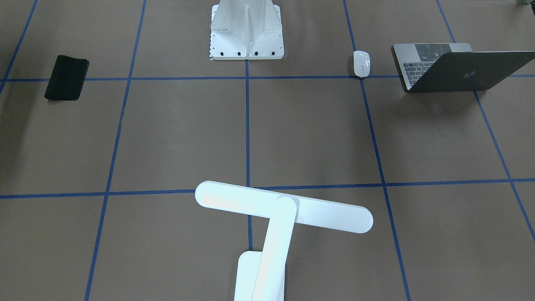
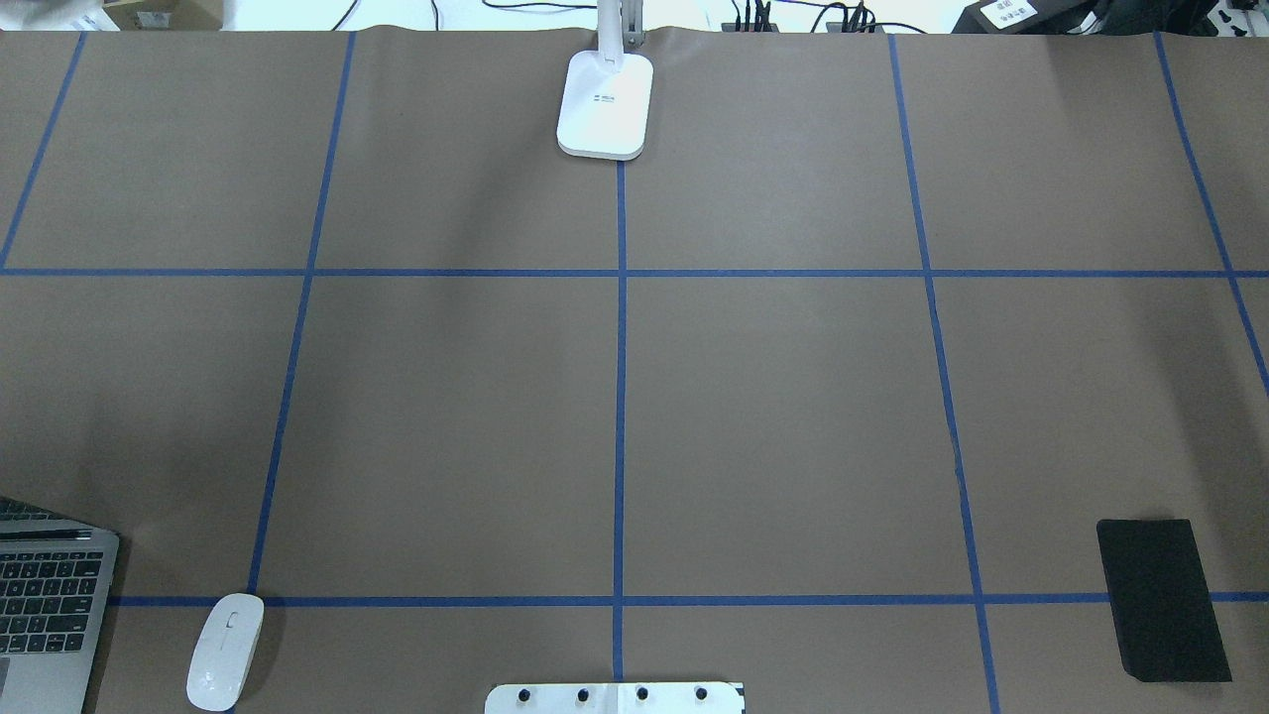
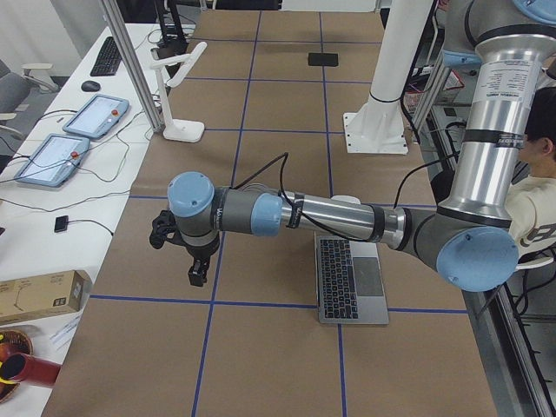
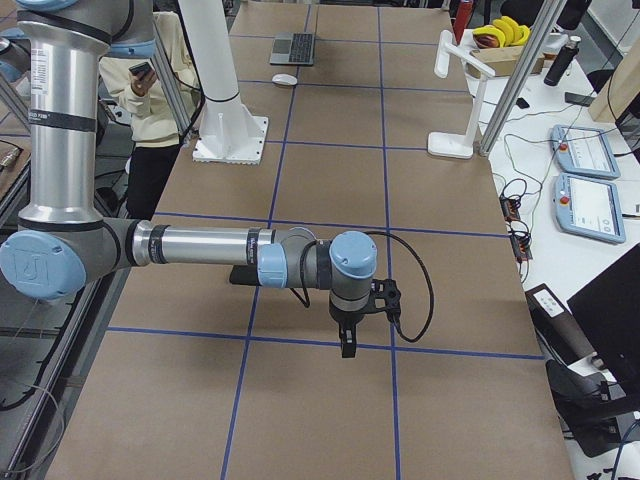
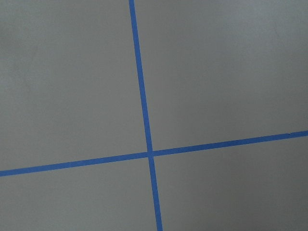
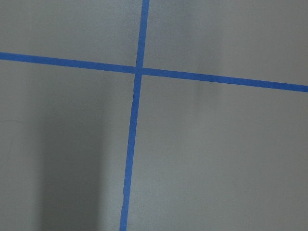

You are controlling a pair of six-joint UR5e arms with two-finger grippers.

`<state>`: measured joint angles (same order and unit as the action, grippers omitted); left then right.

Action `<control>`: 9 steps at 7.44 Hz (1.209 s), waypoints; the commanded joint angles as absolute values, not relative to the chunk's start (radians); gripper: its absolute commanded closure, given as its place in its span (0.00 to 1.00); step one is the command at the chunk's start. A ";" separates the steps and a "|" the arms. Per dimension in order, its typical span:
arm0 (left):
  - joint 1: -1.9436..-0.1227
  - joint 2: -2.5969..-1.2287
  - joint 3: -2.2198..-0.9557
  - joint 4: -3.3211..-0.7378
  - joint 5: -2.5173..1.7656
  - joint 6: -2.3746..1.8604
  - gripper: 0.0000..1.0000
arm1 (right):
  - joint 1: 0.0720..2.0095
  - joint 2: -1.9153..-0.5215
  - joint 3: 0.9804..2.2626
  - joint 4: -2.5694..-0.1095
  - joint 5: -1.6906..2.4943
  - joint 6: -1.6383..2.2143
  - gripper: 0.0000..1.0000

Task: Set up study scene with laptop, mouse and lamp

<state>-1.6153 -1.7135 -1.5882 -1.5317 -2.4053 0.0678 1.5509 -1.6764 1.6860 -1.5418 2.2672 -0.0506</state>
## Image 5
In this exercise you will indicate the blue tape grid lines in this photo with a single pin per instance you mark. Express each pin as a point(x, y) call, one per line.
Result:
point(150, 154)

